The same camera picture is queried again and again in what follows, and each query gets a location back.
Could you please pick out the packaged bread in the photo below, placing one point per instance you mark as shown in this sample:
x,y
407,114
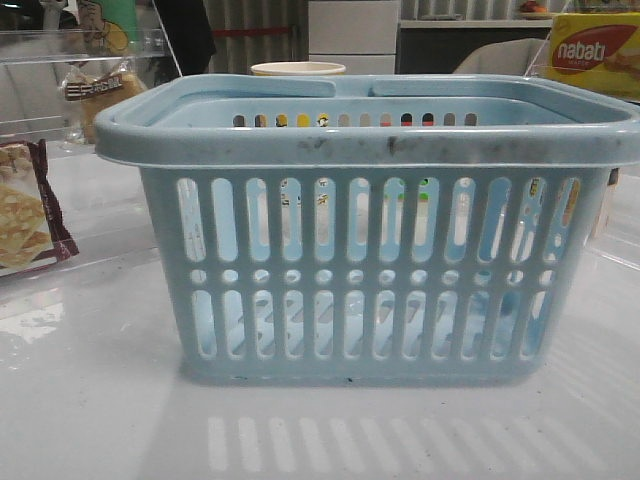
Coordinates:
x,y
94,94

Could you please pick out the light blue plastic basket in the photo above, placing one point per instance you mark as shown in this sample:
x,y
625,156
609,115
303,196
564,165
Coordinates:
x,y
420,228

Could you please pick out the cream paper cup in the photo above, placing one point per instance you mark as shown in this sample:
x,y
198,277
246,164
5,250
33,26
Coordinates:
x,y
297,68

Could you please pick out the white cabinet in background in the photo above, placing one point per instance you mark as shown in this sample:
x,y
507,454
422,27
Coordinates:
x,y
361,35

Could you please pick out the person in dark clothes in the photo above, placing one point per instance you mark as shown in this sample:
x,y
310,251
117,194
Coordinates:
x,y
189,34

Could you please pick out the grey chair back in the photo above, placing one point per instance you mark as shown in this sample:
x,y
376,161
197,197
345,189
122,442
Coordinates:
x,y
514,57

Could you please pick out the brown cracker snack package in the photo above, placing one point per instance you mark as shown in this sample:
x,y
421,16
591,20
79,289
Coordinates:
x,y
33,233

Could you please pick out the green yellow cartoon package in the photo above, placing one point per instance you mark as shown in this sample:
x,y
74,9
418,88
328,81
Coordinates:
x,y
108,26

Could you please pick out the clear acrylic shelf left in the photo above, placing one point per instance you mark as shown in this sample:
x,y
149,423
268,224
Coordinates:
x,y
41,72

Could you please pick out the clear acrylic stand right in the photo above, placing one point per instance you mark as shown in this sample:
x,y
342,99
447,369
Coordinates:
x,y
615,234

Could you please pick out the yellow nabati wafer box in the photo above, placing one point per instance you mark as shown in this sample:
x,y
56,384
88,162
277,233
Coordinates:
x,y
597,52

